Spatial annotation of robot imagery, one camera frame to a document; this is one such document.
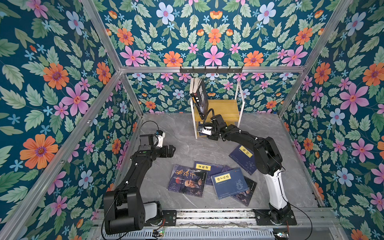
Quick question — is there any small dark blue book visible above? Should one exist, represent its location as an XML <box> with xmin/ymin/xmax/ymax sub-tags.
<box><xmin>229</xmin><ymin>145</ymin><xmax>257</xmax><ymax>175</ymax></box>

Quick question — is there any dark book orange calligraphy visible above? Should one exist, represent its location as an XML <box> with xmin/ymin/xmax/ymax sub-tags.
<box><xmin>167</xmin><ymin>165</ymin><xmax>208</xmax><ymax>198</ymax></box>

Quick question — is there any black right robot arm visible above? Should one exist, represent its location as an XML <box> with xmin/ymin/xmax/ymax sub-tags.
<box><xmin>207</xmin><ymin>115</ymin><xmax>292</xmax><ymax>225</ymax></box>

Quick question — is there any blue book in middle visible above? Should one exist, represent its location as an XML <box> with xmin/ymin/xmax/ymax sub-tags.
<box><xmin>195</xmin><ymin>161</ymin><xmax>224</xmax><ymax>178</ymax></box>

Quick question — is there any blue book yellow label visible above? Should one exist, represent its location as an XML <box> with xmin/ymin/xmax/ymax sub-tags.
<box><xmin>211</xmin><ymin>168</ymin><xmax>249</xmax><ymax>200</ymax></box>
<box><xmin>197</xmin><ymin>122</ymin><xmax>207</xmax><ymax>137</ymax></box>

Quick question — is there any black book on shelf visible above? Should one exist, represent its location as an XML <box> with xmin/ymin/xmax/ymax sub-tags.
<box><xmin>190</xmin><ymin>78</ymin><xmax>200</xmax><ymax>103</ymax></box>

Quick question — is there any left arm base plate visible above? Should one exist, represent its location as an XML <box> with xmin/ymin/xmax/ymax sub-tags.
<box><xmin>148</xmin><ymin>210</ymin><xmax>177</xmax><ymax>228</ymax></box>

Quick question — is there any black hook rail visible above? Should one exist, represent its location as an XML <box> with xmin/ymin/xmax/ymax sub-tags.
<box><xmin>179</xmin><ymin>66</ymin><xmax>243</xmax><ymax>74</ymax></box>

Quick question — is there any white wooden book shelf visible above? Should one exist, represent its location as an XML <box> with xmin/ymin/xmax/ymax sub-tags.
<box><xmin>190</xmin><ymin>83</ymin><xmax>245</xmax><ymax>140</ymax></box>

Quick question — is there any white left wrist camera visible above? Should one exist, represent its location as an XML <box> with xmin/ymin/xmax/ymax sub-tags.
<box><xmin>155</xmin><ymin>130</ymin><xmax>166</xmax><ymax>148</ymax></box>

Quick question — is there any aluminium mounting rail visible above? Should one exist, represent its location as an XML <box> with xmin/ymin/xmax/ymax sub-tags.
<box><xmin>92</xmin><ymin>207</ymin><xmax>340</xmax><ymax>229</ymax></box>

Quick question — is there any dark patterned book bottom right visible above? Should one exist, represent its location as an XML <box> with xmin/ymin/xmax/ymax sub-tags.
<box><xmin>231</xmin><ymin>177</ymin><xmax>257</xmax><ymax>207</ymax></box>

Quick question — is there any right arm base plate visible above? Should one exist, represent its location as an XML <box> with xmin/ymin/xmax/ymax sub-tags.
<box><xmin>252</xmin><ymin>209</ymin><xmax>298</xmax><ymax>226</ymax></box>

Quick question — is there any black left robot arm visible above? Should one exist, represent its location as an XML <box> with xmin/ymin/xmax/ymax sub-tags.
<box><xmin>103</xmin><ymin>130</ymin><xmax>176</xmax><ymax>235</ymax></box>

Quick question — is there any black wolf cover book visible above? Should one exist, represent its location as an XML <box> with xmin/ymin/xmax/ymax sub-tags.
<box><xmin>195</xmin><ymin>78</ymin><xmax>209</xmax><ymax>120</ymax></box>

